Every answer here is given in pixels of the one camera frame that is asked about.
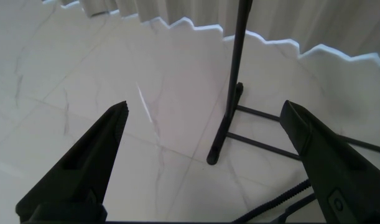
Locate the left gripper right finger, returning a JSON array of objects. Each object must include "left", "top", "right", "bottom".
[{"left": 279, "top": 100, "right": 380, "bottom": 223}]

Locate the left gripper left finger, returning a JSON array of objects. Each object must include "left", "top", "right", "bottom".
[{"left": 15, "top": 100, "right": 130, "bottom": 223}]

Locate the black clothes rack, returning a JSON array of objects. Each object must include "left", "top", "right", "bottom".
[{"left": 206, "top": 0, "right": 380, "bottom": 166}]

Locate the white curtain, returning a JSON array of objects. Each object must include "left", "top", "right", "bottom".
[{"left": 42, "top": 0, "right": 380, "bottom": 68}]

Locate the black ribbed cable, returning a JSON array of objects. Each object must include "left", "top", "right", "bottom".
[{"left": 232, "top": 179, "right": 312, "bottom": 223}]

